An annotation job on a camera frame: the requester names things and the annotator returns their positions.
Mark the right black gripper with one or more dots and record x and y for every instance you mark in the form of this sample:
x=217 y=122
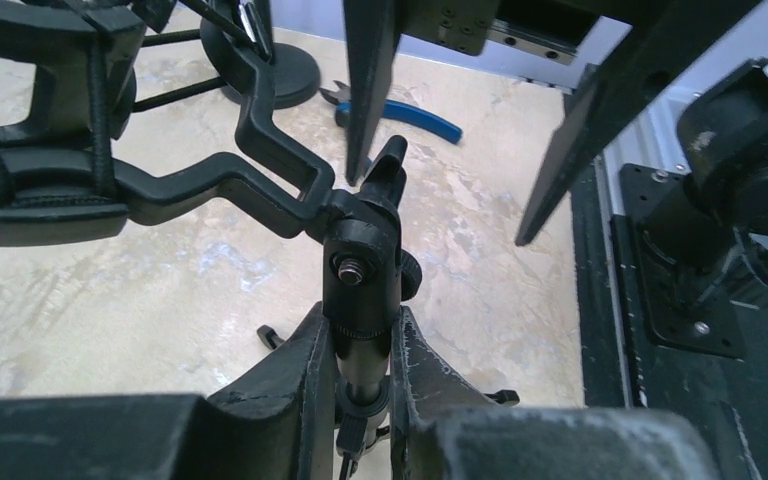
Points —
x=664 y=40

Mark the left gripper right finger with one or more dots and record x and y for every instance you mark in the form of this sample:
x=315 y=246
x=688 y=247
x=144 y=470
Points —
x=444 y=428

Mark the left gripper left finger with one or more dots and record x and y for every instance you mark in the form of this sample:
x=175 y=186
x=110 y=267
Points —
x=274 y=422

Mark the black tripod mic stand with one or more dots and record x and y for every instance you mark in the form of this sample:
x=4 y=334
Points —
x=60 y=184

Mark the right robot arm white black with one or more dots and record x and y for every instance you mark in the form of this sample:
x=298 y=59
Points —
x=723 y=132

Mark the black desktop mic stand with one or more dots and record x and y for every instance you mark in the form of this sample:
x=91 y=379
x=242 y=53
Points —
x=236 y=35

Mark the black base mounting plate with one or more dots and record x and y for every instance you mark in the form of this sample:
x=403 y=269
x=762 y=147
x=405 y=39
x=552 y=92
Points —
x=726 y=400

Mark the blue handled pliers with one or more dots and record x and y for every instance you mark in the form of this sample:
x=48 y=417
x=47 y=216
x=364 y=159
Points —
x=393 y=110

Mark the aluminium frame rail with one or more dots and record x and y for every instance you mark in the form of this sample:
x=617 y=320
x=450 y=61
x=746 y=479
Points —
x=649 y=140

